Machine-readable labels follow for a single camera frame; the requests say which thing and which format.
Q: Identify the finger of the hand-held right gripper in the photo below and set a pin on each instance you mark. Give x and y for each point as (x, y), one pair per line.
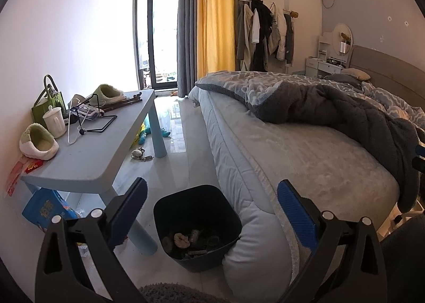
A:
(421, 152)

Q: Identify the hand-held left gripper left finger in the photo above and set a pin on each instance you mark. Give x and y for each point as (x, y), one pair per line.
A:
(129, 213)

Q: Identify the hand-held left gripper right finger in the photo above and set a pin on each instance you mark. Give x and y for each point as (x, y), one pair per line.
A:
(297, 213)

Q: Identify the black trash bin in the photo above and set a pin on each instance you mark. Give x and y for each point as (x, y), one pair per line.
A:
(199, 203)

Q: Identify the grey bed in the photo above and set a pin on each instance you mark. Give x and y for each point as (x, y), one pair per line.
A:
(298, 157)

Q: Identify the grey fleece blanket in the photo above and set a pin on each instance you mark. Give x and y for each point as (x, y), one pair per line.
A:
(365, 117)

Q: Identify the light blue table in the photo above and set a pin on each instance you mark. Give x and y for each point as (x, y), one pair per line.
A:
(99, 150)

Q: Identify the yellow plastic bag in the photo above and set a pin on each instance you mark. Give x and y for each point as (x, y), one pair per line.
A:
(137, 139)

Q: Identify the blue printed packet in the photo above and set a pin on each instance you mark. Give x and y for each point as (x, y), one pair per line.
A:
(46, 206)

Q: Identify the blue plush toy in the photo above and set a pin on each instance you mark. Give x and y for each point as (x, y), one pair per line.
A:
(147, 130)

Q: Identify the grey headboard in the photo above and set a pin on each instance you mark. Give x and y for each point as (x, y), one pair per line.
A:
(391, 71)

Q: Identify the grey fuzzy cloth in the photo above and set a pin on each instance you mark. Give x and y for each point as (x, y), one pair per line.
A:
(182, 294)

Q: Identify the beige pillow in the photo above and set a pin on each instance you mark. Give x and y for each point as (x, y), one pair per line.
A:
(357, 73)

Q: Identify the red packet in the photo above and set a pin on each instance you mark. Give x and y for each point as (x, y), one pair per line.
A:
(31, 167)

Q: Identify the clear plastic packet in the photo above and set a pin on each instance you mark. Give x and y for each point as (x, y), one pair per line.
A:
(87, 113)

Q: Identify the grey pillow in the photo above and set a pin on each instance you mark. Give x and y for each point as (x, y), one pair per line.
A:
(338, 78)

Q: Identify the dark clothing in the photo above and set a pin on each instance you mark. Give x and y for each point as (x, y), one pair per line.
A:
(405, 263)

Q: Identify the dark wooden sticks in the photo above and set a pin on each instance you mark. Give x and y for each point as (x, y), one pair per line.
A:
(126, 100)

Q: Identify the green fluffy slipper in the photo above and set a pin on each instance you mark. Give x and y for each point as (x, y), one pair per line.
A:
(106, 92)
(38, 143)

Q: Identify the white lidded mug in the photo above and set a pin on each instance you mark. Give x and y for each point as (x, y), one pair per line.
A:
(54, 125)

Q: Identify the blue white patterned duvet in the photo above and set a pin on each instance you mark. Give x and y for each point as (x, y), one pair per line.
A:
(265, 85)

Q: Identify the green tote bag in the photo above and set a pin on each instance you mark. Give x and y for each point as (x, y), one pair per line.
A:
(40, 110)

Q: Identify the white vanity table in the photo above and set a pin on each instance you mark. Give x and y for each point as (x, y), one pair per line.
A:
(313, 66)

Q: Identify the round mirror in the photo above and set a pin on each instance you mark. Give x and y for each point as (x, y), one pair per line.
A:
(342, 29)

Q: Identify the grey vest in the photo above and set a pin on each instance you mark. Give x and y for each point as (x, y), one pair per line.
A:
(289, 41)

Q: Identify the white jacket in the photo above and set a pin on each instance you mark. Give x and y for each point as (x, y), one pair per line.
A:
(280, 34)

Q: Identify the beige coat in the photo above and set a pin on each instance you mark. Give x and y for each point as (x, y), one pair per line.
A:
(244, 41)

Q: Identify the glass balcony door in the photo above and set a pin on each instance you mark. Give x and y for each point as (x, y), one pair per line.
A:
(151, 24)

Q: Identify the white shirt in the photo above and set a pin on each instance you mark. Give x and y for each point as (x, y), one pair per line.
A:
(255, 27)

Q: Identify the black coat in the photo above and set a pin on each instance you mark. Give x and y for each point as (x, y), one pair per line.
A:
(265, 24)

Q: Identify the yellow curtain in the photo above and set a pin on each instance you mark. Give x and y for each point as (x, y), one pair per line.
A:
(215, 17)

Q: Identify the white clothes rack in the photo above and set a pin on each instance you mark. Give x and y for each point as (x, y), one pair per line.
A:
(244, 0)

